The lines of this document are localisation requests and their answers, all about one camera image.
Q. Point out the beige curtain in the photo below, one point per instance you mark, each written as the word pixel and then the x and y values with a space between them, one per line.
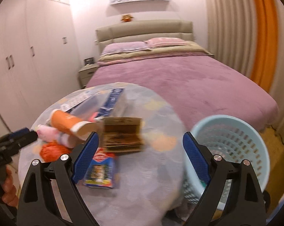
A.
pixel 232 32

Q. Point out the blue snack box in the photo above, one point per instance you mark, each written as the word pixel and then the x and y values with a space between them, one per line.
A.
pixel 102 171

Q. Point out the pink pillow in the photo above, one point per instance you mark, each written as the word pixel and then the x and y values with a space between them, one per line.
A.
pixel 165 42

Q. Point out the light blue plastic basket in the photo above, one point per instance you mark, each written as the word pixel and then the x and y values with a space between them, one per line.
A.
pixel 234 140

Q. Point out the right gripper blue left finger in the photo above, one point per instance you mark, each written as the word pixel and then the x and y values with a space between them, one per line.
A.
pixel 82 156

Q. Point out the brown cardboard box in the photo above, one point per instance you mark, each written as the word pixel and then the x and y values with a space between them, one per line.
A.
pixel 122 135

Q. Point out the orange-red plastic packet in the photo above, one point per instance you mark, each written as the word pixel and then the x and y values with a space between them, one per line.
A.
pixel 52 151

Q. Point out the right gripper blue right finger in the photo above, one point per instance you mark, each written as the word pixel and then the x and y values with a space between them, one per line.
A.
pixel 198 161

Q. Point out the orange plush toy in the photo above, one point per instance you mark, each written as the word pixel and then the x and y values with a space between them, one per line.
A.
pixel 127 18

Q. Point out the purple pillow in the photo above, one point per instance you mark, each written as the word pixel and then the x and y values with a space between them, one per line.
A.
pixel 125 47

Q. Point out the small picture frame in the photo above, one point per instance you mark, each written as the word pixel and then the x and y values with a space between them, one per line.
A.
pixel 89 61

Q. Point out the beige folded quilt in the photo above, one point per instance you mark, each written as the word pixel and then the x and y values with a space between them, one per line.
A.
pixel 192 47

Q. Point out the orange curtain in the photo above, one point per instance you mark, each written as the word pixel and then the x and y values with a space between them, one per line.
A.
pixel 266 45

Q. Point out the orange paper cup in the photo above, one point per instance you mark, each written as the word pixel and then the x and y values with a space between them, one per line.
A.
pixel 72 125

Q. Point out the bed with purple cover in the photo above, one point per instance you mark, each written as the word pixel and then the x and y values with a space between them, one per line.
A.
pixel 196 86

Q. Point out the blue white milk carton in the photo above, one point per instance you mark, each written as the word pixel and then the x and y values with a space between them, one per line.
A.
pixel 89 104

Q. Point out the person's left hand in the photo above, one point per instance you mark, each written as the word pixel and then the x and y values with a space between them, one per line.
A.
pixel 10 198

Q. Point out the pink plush toy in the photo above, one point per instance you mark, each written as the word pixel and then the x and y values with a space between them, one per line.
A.
pixel 51 134

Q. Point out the white wardrobe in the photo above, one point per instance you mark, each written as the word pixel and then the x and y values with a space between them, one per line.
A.
pixel 39 58

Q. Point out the beige nightstand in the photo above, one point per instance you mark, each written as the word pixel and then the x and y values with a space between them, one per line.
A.
pixel 86 73

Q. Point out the beige padded headboard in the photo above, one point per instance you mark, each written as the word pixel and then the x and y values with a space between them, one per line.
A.
pixel 144 30

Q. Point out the patterned round tablecloth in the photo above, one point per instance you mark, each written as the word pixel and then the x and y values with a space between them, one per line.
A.
pixel 150 181

